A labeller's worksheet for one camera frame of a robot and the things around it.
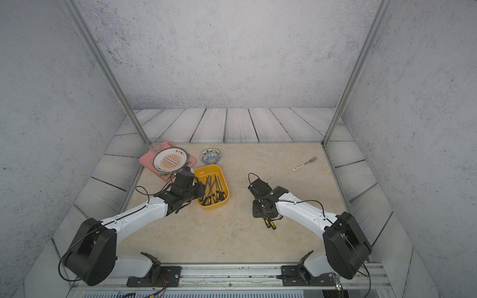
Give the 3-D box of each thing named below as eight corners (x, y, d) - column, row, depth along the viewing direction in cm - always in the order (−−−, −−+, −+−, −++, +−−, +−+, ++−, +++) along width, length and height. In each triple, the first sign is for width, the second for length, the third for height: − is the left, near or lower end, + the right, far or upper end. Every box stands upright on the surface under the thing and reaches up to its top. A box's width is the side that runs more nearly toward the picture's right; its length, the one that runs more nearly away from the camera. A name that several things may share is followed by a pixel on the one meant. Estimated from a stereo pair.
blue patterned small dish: (201, 164, 113) (199, 159, 109) (203, 153, 118) (201, 148, 115) (220, 164, 112) (219, 158, 109) (221, 153, 118) (221, 148, 115)
